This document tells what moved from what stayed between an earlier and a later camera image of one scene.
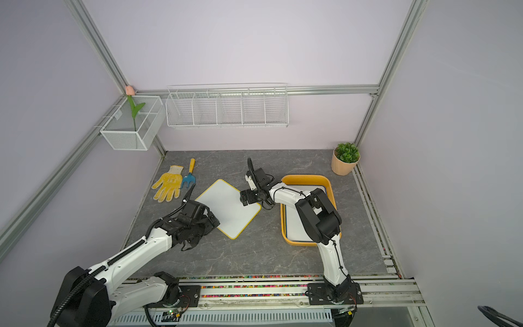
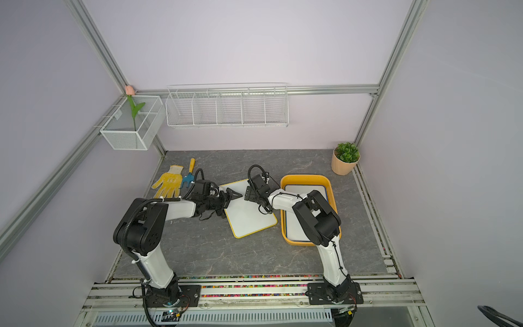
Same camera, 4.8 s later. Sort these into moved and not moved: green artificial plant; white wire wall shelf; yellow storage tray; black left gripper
Moved: black left gripper
Not moved: yellow storage tray; white wire wall shelf; green artificial plant
